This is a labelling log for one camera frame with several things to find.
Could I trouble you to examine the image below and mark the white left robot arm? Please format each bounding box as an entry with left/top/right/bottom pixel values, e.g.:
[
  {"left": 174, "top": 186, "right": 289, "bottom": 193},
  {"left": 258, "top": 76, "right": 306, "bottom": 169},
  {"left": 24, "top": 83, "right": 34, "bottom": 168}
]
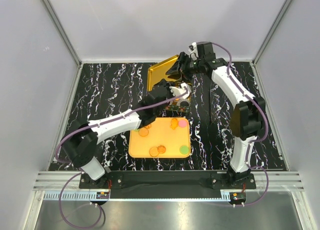
[{"left": 58, "top": 79, "right": 175, "bottom": 188}]

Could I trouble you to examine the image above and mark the green sandwich cookie right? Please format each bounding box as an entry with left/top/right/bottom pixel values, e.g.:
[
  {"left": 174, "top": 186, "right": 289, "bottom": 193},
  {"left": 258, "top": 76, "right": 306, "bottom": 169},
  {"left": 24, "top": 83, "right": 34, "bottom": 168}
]
[{"left": 179, "top": 145, "right": 190, "bottom": 155}]

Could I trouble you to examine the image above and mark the orange swirl cookie lower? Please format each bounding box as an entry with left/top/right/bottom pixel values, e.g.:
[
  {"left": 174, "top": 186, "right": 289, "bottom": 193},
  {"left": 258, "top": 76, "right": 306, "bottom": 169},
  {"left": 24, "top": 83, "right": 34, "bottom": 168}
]
[{"left": 157, "top": 145, "right": 166, "bottom": 154}]

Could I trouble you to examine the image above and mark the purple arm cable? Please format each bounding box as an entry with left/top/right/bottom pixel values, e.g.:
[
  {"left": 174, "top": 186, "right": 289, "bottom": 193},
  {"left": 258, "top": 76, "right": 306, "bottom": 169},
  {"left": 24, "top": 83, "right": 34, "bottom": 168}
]
[
  {"left": 55, "top": 86, "right": 190, "bottom": 228},
  {"left": 196, "top": 41, "right": 270, "bottom": 206}
]

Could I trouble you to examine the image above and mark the gold tin lid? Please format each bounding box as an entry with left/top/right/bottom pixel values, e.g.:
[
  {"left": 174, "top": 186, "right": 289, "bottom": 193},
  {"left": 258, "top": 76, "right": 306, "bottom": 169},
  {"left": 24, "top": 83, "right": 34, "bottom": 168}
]
[{"left": 146, "top": 55, "right": 182, "bottom": 92}]

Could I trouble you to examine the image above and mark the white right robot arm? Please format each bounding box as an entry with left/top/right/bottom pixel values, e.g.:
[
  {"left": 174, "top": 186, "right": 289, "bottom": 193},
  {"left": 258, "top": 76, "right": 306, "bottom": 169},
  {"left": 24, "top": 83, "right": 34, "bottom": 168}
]
[{"left": 178, "top": 41, "right": 269, "bottom": 189}]

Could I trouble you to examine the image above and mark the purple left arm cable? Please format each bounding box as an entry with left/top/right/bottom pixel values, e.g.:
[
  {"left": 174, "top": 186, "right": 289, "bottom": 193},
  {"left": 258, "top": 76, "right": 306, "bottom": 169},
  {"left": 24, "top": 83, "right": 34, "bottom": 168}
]
[{"left": 55, "top": 86, "right": 190, "bottom": 228}]

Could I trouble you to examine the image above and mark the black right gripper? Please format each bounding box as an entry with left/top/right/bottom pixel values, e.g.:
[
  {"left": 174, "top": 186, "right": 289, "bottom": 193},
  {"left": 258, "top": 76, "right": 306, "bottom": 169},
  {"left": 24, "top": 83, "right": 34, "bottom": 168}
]
[{"left": 165, "top": 52, "right": 204, "bottom": 84}]

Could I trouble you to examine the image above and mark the yellow plastic tray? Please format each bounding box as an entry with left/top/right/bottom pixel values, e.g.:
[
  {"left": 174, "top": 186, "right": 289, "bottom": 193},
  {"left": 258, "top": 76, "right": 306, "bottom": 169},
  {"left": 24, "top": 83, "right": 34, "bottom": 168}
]
[{"left": 128, "top": 117, "right": 191, "bottom": 159}]

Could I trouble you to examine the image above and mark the orange chick cookie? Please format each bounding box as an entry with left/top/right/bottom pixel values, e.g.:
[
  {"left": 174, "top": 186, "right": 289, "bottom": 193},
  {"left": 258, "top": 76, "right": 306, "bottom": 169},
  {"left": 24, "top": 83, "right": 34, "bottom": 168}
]
[{"left": 170, "top": 118, "right": 179, "bottom": 130}]

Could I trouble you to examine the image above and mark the large round dotted biscuit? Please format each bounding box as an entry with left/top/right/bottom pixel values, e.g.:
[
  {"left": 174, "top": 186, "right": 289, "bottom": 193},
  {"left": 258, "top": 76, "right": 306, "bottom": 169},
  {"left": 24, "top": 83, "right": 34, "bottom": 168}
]
[{"left": 138, "top": 127, "right": 149, "bottom": 137}]

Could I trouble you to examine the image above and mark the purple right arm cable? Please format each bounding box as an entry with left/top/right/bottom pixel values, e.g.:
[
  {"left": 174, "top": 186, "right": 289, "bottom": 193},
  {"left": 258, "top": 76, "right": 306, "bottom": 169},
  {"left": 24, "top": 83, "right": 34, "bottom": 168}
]
[{"left": 196, "top": 41, "right": 270, "bottom": 206}]

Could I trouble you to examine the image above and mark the white paper cupcake liner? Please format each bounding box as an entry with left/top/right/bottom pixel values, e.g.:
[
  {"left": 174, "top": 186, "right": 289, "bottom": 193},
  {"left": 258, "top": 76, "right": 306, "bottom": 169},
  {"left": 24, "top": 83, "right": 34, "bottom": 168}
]
[{"left": 176, "top": 98, "right": 191, "bottom": 108}]

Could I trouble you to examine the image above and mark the pink sandwich cookie right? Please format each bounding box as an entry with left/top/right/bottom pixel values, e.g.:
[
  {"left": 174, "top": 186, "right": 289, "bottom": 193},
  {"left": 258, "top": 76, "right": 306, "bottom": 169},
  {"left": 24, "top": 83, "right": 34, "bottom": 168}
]
[{"left": 178, "top": 119, "right": 188, "bottom": 128}]

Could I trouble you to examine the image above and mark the green christmas cookie tin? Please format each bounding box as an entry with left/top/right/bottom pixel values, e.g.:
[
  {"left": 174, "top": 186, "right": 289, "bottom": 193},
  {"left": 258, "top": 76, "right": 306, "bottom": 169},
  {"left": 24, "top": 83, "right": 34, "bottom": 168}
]
[{"left": 165, "top": 83, "right": 192, "bottom": 113}]

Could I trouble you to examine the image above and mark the round dotted biscuit lower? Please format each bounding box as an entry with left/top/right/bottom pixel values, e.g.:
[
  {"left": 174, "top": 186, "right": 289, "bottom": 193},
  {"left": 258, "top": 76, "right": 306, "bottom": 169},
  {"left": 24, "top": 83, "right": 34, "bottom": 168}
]
[{"left": 149, "top": 147, "right": 160, "bottom": 158}]

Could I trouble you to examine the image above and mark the black sandwich cookie top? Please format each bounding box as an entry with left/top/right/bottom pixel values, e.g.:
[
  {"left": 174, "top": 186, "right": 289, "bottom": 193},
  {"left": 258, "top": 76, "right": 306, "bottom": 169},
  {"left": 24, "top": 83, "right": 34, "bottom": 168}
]
[{"left": 180, "top": 101, "right": 190, "bottom": 108}]

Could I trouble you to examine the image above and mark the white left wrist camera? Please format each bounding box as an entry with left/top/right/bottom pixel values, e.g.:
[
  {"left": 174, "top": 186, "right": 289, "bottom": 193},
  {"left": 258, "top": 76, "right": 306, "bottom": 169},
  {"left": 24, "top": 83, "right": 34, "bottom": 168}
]
[{"left": 169, "top": 82, "right": 191, "bottom": 99}]

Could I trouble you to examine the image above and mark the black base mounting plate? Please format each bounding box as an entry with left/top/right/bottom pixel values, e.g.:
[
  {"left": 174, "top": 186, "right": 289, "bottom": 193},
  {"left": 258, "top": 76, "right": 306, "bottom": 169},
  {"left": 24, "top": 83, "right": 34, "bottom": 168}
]
[{"left": 79, "top": 170, "right": 257, "bottom": 200}]

